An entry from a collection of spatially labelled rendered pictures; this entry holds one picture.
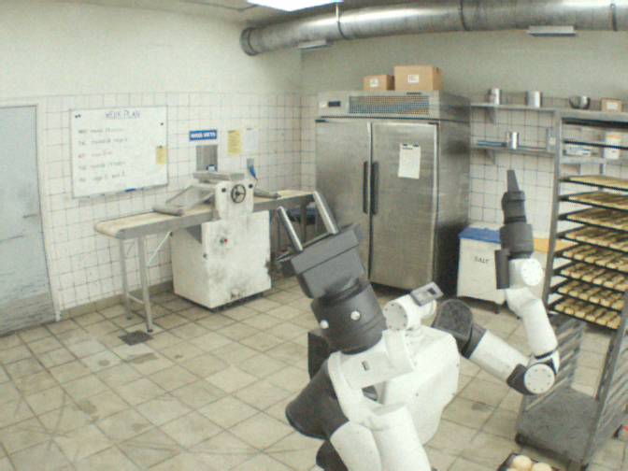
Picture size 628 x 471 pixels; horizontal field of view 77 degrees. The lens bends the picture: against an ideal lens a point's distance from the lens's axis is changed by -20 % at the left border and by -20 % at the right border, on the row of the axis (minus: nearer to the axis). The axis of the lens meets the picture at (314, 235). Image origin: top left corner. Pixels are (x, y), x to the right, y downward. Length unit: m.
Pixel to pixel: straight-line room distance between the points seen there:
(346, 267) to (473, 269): 3.99
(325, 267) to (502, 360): 0.68
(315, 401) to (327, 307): 0.30
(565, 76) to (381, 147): 2.05
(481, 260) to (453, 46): 2.31
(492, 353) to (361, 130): 3.74
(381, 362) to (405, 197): 3.87
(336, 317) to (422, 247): 3.87
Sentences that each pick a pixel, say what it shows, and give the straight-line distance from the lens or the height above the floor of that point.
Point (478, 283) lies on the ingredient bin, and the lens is 4.63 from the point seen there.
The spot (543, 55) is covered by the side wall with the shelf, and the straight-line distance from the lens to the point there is 5.00.
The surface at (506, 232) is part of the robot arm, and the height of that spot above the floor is 1.45.
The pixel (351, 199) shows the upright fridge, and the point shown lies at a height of 0.96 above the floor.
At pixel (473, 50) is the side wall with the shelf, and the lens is 5.23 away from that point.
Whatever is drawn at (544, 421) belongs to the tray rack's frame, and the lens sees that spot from 2.84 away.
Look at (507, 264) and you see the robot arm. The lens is 1.17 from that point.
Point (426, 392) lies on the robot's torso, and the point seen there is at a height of 1.16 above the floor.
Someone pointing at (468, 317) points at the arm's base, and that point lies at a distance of 1.21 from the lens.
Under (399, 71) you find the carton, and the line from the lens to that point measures 4.71.
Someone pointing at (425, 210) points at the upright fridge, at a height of 0.95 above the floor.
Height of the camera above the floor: 1.68
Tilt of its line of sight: 13 degrees down
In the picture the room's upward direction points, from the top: straight up
